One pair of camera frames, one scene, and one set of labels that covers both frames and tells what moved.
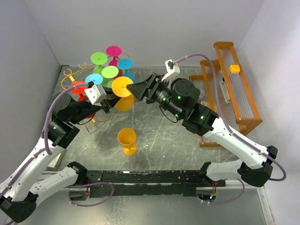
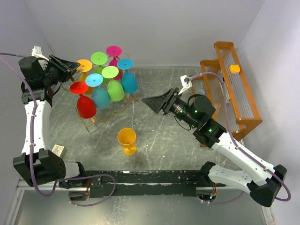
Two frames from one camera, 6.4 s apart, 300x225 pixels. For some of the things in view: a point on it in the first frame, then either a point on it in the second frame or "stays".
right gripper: [155, 83] to [155, 103]
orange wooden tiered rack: [225, 89] stays
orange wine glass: [126, 137] stays
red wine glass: [83, 96] stays
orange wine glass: [125, 102] to [86, 65]
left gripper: [106, 103] to [65, 67]
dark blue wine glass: [126, 63] stays
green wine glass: [98, 58] stays
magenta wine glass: [115, 51] stays
